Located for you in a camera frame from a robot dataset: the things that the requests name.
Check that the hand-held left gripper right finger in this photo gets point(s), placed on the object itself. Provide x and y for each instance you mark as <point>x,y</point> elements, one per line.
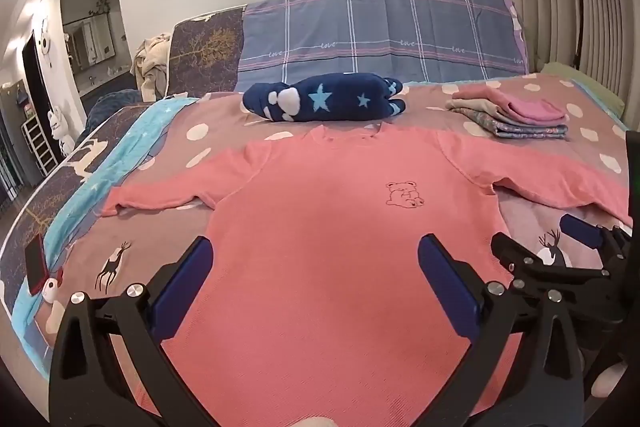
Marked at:
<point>446,278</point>

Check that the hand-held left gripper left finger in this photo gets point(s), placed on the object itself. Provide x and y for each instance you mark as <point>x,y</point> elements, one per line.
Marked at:
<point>186,278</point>

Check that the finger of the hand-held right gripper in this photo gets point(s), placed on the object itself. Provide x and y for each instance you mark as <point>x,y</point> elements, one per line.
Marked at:
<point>520,259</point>
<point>582,232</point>

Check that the pink sweater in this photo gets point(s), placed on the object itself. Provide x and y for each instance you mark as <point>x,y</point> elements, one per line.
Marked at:
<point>320,217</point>

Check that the stack of folded clothes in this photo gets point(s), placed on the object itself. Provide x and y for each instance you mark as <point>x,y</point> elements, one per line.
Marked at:
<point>520,104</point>

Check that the beige clothes pile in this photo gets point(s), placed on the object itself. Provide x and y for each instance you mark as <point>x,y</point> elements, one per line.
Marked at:
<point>150,67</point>

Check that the person's right hand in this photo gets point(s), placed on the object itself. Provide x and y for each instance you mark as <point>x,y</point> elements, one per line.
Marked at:
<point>608,379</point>

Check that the folded floral cloth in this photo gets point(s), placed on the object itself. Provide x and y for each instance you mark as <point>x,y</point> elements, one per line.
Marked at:
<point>520,130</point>

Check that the red phone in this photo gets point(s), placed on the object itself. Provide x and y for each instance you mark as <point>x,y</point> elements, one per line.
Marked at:
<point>36,263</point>

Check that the folded beige garment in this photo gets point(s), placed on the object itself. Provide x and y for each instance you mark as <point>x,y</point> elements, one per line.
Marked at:
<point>472,107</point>

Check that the dark teal fleece blanket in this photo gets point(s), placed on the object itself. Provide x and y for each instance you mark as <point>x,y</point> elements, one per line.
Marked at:
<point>112,107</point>

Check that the white cat figurine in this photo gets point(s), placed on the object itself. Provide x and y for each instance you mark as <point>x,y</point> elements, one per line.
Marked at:
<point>61,129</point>

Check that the white shelf rack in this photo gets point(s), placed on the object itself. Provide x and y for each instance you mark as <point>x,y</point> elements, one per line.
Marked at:
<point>39,144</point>

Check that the navy star-print fleece garment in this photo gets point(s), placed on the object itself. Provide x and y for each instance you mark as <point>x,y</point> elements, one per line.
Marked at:
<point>325,99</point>

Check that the dark tree-print pillow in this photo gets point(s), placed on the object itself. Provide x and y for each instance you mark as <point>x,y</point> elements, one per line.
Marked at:
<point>205,49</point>

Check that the blue plaid pillow cover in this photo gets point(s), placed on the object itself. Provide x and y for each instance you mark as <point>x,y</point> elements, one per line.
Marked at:
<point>380,27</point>

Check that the wall mirror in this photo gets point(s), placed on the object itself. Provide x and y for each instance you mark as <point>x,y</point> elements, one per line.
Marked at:
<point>90,42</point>

